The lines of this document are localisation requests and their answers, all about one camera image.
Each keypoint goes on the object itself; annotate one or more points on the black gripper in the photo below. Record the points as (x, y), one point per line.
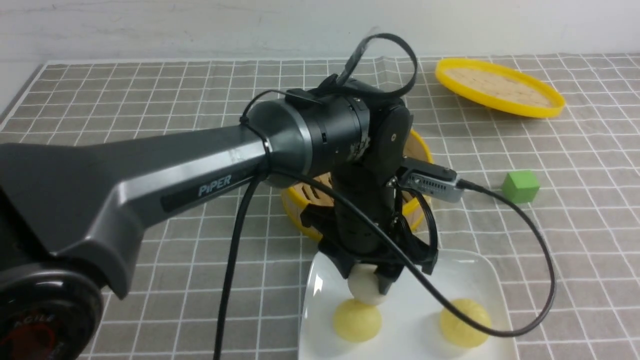
(366, 225)

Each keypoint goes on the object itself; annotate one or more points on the white steamed bun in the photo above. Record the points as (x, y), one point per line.
(362, 283)

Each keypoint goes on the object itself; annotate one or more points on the yellow steamed bun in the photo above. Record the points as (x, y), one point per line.
(357, 322)
(458, 332)

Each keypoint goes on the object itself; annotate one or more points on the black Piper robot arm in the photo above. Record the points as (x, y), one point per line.
(73, 217)

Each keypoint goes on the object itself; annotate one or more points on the white square plate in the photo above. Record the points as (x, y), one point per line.
(410, 315)

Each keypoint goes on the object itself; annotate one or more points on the green cube block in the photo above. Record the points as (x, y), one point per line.
(520, 186)

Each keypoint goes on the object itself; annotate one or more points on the yellow rimmed steamer lid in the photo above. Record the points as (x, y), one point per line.
(500, 88)

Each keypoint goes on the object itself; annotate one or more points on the grey checkered tablecloth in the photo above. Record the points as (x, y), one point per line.
(586, 161)

